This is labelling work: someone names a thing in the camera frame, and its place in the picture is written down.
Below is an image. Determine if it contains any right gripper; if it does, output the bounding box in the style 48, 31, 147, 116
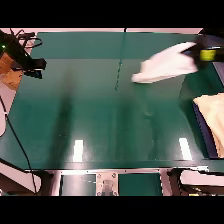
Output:
190, 35, 220, 70

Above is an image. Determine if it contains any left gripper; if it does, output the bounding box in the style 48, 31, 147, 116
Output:
22, 58, 48, 80

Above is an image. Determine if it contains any white T-shirt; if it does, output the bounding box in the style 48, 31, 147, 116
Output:
131, 41, 201, 85

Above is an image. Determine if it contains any brown cardboard box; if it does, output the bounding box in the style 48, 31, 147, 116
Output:
0, 52, 25, 91

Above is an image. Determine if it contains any dark blue garment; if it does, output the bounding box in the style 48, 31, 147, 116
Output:
192, 99, 221, 160

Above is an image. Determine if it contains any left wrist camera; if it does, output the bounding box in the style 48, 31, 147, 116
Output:
18, 31, 43, 50

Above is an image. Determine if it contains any black cable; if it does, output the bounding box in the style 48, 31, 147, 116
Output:
0, 94, 38, 194

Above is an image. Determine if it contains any silver frame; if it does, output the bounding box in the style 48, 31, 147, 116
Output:
24, 167, 224, 197

